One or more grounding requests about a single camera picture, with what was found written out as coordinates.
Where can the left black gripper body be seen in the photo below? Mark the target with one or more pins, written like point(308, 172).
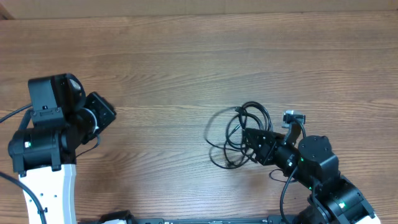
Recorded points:
point(94, 117)

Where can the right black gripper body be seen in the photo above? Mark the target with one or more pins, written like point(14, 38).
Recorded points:
point(268, 155)

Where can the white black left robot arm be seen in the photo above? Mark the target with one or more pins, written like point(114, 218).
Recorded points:
point(45, 160)

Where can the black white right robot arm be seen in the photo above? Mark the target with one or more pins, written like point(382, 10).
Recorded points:
point(311, 161)

